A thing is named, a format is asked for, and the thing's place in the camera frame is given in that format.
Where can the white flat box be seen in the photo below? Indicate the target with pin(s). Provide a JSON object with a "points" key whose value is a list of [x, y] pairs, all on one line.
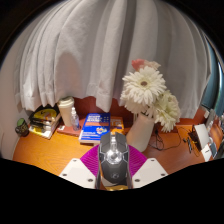
{"points": [[202, 135]]}

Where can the white yellow book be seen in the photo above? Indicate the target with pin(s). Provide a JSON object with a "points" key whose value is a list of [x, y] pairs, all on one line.
{"points": [[45, 131]]}

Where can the grey black computer mouse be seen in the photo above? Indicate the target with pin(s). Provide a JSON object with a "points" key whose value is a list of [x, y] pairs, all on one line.
{"points": [[113, 160]]}

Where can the orange book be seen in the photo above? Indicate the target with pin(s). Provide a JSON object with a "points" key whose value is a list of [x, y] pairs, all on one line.
{"points": [[117, 124]]}

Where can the yellow black book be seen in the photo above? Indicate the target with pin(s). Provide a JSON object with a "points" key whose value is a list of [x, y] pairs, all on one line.
{"points": [[46, 115]]}

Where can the red-brown book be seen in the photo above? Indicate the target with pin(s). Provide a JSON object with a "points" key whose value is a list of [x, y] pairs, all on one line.
{"points": [[66, 130]]}

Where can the clear spray bottle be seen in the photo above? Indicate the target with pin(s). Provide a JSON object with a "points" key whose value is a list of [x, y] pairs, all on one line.
{"points": [[75, 121]]}

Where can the blue book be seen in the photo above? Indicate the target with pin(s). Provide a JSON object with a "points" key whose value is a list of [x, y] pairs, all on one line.
{"points": [[95, 128]]}

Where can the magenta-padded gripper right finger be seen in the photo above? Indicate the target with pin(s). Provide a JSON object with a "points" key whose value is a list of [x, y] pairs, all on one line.
{"points": [[150, 171]]}

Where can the white curtain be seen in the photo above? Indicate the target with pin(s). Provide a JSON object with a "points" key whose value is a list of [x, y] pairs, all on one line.
{"points": [[93, 50]]}

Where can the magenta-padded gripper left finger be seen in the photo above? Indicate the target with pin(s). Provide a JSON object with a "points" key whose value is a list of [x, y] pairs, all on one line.
{"points": [[78, 171]]}

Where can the dark mug green inside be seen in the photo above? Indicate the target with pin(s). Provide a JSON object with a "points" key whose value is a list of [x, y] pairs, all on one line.
{"points": [[22, 128]]}

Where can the white ceramic vase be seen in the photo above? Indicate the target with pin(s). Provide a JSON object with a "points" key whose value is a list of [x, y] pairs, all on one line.
{"points": [[141, 133]]}

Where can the white artificial flowers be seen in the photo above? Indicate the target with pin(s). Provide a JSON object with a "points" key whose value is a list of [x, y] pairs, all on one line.
{"points": [[143, 86]]}

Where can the beige tumbler with lid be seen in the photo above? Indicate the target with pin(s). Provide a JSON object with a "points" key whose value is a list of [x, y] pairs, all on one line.
{"points": [[65, 111]]}

